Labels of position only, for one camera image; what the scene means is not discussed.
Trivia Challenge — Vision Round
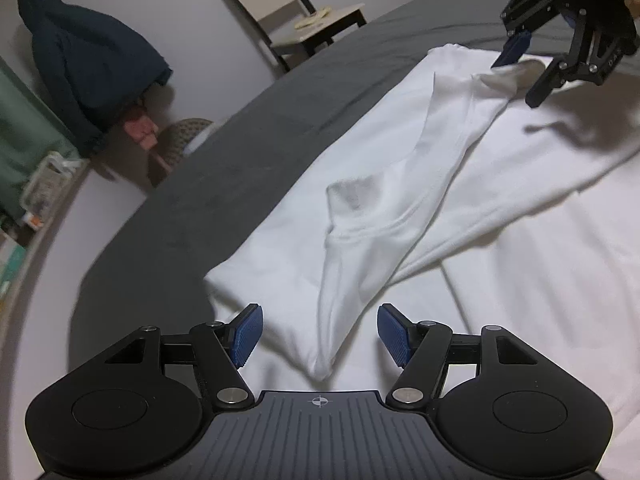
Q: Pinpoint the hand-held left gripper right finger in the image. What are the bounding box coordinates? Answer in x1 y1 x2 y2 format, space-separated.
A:
377 302 545 411

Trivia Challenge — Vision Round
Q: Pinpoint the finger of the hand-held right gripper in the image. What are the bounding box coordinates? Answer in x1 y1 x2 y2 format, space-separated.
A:
491 0 560 69
525 9 640 109

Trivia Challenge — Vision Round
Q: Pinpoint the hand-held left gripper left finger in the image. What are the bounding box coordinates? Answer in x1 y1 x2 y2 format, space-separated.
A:
102 302 257 409

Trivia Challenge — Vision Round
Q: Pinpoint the white shirt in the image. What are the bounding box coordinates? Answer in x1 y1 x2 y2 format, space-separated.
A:
204 43 640 453

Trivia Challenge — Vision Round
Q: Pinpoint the woven round basket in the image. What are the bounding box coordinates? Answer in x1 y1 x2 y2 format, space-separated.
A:
146 118 217 189

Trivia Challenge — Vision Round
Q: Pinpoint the wooden chair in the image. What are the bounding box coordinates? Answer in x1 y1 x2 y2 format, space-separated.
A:
217 0 369 72

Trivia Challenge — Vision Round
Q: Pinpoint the pink box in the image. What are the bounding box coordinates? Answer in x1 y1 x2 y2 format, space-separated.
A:
122 106 159 151

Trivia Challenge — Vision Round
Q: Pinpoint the pale tissue packet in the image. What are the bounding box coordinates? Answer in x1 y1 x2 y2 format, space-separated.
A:
0 239 29 287

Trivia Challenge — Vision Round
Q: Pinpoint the green curtain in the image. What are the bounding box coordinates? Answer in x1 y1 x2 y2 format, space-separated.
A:
0 56 82 217

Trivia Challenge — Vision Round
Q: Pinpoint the dark blue hoodie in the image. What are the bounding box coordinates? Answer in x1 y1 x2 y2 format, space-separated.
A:
17 0 174 157

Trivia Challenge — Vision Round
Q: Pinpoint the cream cord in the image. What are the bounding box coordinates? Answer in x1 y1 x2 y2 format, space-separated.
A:
294 6 334 30

